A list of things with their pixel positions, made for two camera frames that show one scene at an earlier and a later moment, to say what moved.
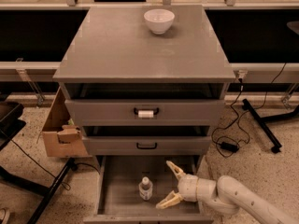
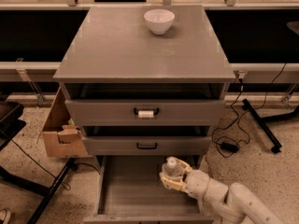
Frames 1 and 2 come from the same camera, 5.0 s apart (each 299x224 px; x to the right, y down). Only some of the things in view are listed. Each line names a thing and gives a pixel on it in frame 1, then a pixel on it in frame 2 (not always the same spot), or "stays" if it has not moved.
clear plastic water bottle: [145, 189] → [173, 167]
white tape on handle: [146, 114] stays
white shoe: [4, 215] stays
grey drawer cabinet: [147, 84] stays
